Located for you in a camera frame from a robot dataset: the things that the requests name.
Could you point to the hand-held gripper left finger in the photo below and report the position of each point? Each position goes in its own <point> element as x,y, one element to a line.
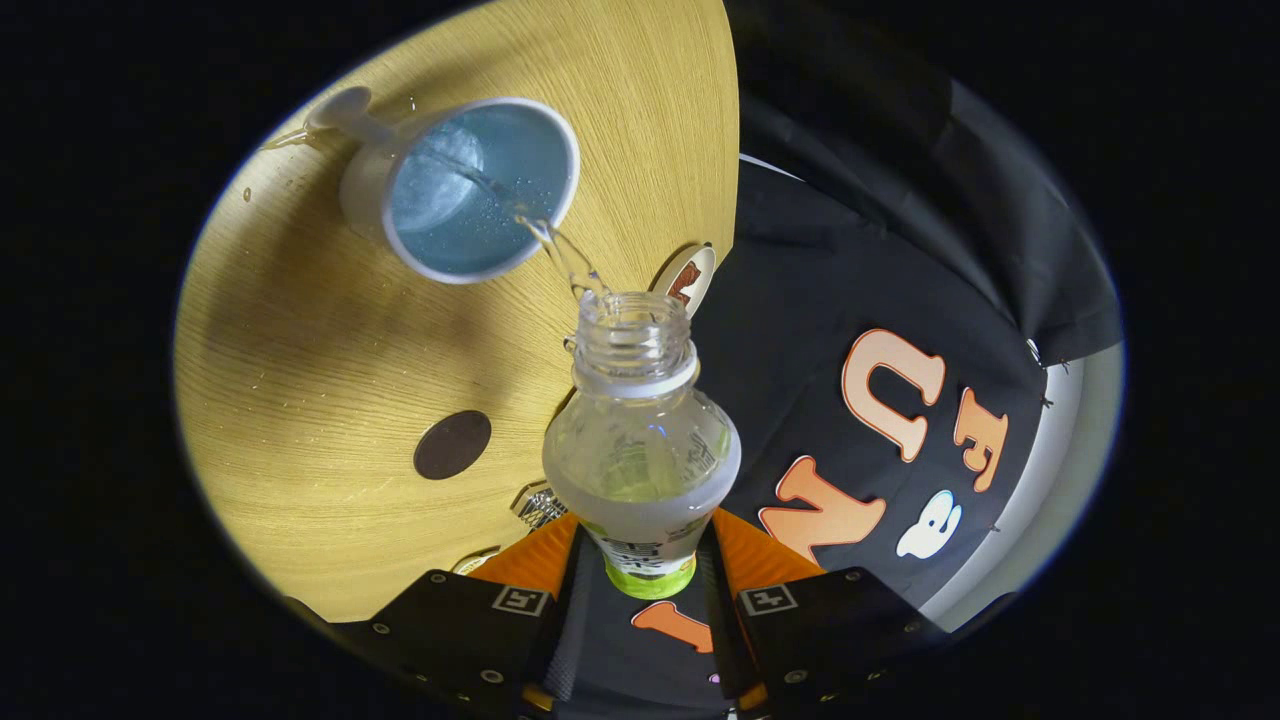
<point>570,620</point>

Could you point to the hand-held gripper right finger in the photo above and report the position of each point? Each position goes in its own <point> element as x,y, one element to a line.
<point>722,620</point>

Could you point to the clear plastic juice bottle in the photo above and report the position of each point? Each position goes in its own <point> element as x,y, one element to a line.
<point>640,470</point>

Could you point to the dark round coaster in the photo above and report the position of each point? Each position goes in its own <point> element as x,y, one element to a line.
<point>452,445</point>

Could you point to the white cup with blue inside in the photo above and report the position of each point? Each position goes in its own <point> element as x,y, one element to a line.
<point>470,220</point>

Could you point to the red-brown meat piece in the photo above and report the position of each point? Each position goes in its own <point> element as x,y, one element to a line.
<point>684,283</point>

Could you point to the white round plate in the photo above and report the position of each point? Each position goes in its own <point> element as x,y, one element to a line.
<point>703,268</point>

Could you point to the wooden table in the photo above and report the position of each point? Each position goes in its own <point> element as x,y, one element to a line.
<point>330,330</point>

